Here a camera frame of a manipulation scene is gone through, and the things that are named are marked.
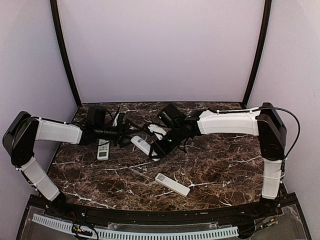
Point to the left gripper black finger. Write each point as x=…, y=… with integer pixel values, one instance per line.
x=124, y=141
x=129, y=126

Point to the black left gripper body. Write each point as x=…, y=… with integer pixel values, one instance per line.
x=109, y=134

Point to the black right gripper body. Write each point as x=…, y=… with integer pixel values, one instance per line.
x=176, y=138

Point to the white remote with battery compartment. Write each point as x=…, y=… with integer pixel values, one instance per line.
x=144, y=147

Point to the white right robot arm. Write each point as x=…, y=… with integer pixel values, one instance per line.
x=262, y=122

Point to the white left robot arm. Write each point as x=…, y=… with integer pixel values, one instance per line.
x=26, y=130

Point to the white remote with green buttons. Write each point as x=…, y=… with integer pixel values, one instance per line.
x=103, y=150

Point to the white remote with QR label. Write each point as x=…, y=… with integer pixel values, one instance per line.
x=172, y=185

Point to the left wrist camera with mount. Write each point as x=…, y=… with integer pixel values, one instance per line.
x=96, y=117

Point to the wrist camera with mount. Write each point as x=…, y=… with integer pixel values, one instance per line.
x=96, y=117
x=171, y=117

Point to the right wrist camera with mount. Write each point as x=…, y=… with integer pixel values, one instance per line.
x=171, y=117

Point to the black curved front rail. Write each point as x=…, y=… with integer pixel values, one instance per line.
x=244, y=214

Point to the white slotted cable duct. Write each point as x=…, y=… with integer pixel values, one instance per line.
x=101, y=233

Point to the black left rear frame post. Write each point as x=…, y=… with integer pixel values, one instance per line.
x=63, y=52

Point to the black frame post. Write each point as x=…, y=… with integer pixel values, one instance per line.
x=63, y=52
x=258, y=53

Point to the black right rear frame post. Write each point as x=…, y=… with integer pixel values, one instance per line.
x=258, y=53

